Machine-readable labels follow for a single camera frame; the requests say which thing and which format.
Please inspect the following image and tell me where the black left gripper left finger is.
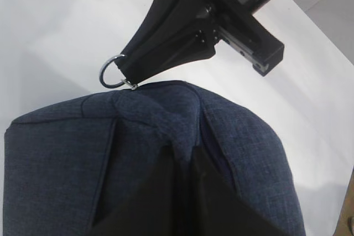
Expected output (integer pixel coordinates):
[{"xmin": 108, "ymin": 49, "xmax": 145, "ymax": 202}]
[{"xmin": 91, "ymin": 146, "xmax": 191, "ymax": 235}]

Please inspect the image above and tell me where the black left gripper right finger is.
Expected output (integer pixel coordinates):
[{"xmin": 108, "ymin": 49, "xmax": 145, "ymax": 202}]
[{"xmin": 190, "ymin": 147, "xmax": 285, "ymax": 236}]

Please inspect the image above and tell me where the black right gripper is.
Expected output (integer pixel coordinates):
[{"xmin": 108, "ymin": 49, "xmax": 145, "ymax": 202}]
[{"xmin": 120, "ymin": 0, "xmax": 284, "ymax": 83}]

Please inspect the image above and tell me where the dark blue lunch bag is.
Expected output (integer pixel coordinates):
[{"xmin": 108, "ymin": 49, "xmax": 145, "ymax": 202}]
[{"xmin": 3, "ymin": 81, "xmax": 305, "ymax": 235}]

